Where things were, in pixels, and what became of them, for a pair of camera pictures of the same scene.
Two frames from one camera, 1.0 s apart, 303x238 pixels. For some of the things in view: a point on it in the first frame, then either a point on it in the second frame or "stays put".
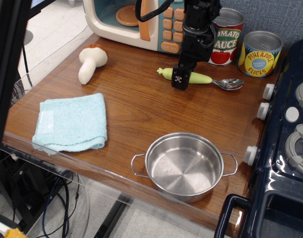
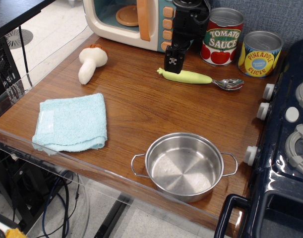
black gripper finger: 180,77 -> 174,59
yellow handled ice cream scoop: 197,78 stays put
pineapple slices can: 260,53 stays put
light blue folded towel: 71,124 stays put
